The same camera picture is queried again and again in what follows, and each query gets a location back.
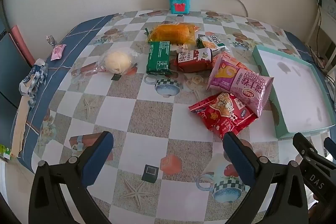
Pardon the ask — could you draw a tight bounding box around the pink board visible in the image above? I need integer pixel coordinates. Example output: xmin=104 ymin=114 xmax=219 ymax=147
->
xmin=9 ymin=25 xmax=36 ymax=65

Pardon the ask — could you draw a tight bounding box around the white shelf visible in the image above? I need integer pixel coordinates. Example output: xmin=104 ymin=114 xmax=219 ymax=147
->
xmin=306 ymin=4 xmax=336 ymax=77

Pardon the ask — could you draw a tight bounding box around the orange snack packet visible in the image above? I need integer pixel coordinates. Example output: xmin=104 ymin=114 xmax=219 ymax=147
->
xmin=218 ymin=52 xmax=248 ymax=71

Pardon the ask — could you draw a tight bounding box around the round bun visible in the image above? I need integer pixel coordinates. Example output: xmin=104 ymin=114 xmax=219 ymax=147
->
xmin=96 ymin=47 xmax=138 ymax=75

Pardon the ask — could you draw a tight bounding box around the orange cake packet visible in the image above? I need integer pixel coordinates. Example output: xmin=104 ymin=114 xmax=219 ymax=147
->
xmin=145 ymin=22 xmax=201 ymax=45

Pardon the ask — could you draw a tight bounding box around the teal box with red clasp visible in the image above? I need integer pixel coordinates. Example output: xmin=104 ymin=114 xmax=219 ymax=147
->
xmin=169 ymin=0 xmax=192 ymax=14

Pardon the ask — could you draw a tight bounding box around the teal tray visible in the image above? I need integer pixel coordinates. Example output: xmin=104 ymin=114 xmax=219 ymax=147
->
xmin=252 ymin=45 xmax=336 ymax=139

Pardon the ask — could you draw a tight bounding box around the pink snack packet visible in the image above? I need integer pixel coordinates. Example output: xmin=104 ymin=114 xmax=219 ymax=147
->
xmin=206 ymin=55 xmax=274 ymax=117

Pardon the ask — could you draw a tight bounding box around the printed checkered tablecloth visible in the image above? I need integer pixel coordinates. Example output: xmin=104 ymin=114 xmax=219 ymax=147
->
xmin=8 ymin=9 xmax=336 ymax=224

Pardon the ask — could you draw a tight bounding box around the small pink candy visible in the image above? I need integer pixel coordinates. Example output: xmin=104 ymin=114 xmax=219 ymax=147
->
xmin=50 ymin=44 xmax=66 ymax=61

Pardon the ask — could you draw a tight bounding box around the green wafer packet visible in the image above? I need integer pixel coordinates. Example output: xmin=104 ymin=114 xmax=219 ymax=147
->
xmin=146 ymin=41 xmax=171 ymax=74

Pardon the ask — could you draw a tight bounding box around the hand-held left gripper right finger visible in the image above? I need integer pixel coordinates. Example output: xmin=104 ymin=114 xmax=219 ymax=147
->
xmin=223 ymin=132 xmax=309 ymax=224

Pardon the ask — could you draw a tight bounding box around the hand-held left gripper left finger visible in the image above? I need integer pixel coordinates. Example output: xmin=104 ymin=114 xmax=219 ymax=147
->
xmin=28 ymin=131 xmax=114 ymax=224

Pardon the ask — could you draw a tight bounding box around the black cable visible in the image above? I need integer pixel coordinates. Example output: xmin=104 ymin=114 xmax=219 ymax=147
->
xmin=307 ymin=0 xmax=328 ymax=75

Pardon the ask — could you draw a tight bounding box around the red and white snack packet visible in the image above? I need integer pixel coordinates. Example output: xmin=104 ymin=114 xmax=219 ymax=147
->
xmin=175 ymin=48 xmax=218 ymax=73

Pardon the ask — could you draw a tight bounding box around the large red snack packet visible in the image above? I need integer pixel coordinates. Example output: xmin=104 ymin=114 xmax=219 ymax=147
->
xmin=188 ymin=92 xmax=256 ymax=139

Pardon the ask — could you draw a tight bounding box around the green and white snack packet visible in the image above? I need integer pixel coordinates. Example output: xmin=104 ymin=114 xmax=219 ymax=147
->
xmin=196 ymin=34 xmax=226 ymax=52

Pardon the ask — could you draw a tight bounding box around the crumpled blue white wrapper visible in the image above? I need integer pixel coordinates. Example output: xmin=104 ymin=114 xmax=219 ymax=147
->
xmin=19 ymin=58 xmax=49 ymax=106

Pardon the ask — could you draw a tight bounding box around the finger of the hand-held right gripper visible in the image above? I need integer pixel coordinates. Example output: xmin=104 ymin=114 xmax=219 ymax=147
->
xmin=293 ymin=132 xmax=319 ymax=162
xmin=323 ymin=136 xmax=336 ymax=159

